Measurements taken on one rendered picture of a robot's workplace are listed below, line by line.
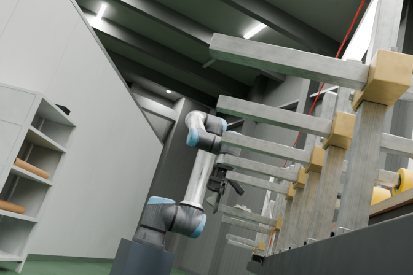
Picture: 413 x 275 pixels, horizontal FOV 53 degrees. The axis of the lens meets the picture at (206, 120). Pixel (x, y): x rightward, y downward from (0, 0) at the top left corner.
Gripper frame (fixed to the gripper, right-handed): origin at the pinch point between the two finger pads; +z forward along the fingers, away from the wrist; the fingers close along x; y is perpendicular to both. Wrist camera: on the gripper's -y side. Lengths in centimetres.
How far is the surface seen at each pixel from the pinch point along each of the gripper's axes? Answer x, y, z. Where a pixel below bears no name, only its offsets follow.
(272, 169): 51, -18, -13
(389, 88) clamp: 128, -30, -11
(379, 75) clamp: 130, -27, -12
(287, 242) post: 48, -28, 7
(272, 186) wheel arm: 26.4, -19.9, -12.5
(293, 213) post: 48, -28, -2
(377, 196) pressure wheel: 54, -50, -14
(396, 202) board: 80, -48, -7
